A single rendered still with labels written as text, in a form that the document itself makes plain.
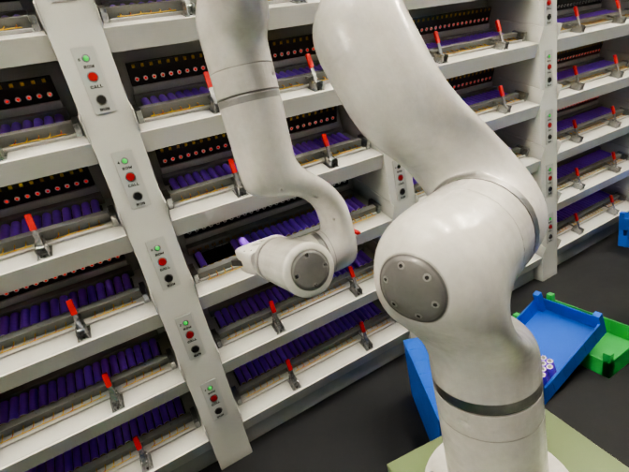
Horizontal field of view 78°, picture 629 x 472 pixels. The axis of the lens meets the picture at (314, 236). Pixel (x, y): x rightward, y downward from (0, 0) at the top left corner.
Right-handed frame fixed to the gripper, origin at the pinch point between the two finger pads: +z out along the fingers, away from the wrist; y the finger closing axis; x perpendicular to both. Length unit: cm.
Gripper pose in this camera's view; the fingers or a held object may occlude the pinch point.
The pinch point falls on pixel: (253, 251)
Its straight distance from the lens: 86.6
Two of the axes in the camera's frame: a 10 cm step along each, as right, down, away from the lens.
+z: -4.1, -0.5, 9.1
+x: 2.8, 9.4, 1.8
